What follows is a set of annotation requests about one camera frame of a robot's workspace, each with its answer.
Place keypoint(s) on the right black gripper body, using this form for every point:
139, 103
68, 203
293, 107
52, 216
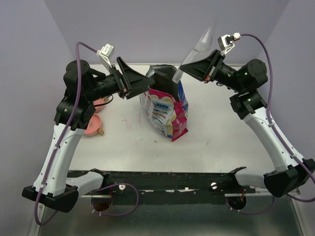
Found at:
215, 67

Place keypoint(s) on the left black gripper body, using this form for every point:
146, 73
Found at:
119, 81

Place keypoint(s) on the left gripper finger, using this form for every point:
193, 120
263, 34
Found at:
131, 92
132, 79

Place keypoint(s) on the clear plastic scoop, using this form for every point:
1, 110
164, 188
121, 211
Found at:
204, 44

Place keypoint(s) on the pet food bag pink white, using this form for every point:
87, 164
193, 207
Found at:
165, 104

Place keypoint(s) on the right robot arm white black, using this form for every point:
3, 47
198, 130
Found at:
291, 169

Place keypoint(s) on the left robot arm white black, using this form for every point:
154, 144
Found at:
84, 85

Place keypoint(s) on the pink cat-shaped pet bowl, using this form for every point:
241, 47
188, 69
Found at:
95, 124

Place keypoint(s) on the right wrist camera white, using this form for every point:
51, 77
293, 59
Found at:
226, 42

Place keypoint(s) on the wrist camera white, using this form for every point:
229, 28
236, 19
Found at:
104, 54
226, 42

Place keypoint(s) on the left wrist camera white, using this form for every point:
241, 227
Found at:
104, 54

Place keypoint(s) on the black mounting base rail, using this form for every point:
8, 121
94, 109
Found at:
170, 188

